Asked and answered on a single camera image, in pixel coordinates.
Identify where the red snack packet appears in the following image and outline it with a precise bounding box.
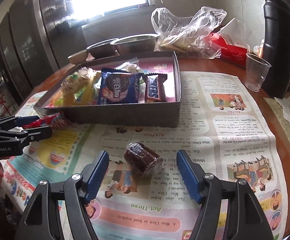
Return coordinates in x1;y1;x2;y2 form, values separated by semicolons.
22;112;69;129

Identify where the black thermos bottle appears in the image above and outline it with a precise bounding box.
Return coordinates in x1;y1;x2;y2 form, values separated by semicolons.
262;0;290;99

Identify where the small brown cake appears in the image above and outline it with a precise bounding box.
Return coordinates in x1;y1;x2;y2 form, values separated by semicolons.
124;141;162;178

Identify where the grey shallow cardboard box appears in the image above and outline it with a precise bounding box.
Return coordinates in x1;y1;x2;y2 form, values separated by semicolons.
34;51;181;127

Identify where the clear plastic bag with bread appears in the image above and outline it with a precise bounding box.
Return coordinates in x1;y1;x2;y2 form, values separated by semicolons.
151;7;227;59

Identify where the dark refrigerator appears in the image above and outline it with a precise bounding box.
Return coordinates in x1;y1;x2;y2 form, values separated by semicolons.
0;0;86;105

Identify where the large steel bowl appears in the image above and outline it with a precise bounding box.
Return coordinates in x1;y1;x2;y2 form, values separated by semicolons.
110;34;158;55

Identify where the clear sesame cake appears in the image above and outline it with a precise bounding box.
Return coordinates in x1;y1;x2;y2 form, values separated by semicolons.
60;67;101;107

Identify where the clear red pastry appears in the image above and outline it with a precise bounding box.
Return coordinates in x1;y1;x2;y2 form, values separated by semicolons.
115;60;144;74

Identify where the gold yellow snack packet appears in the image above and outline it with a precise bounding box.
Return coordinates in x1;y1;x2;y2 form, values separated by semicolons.
82;80;99;105

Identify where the small ceramic bowl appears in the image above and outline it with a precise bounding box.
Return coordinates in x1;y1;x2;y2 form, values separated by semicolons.
67;49;89;65

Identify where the Snickers bar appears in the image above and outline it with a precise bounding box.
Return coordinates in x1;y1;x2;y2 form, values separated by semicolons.
142;73;167;103

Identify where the blue Oreo packet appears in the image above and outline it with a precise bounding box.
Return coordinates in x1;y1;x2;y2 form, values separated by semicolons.
97;68;142;105

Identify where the orange pill bottle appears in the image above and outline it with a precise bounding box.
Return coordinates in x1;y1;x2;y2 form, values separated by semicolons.
253;39;265;57

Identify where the newspaper sheet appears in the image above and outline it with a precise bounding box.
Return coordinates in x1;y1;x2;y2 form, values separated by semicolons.
3;72;287;239

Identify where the red tissue box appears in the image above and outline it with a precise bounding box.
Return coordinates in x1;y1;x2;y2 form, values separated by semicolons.
206;18;252;68

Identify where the clear plastic cup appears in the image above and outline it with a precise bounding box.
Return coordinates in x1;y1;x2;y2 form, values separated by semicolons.
244;53;272;92

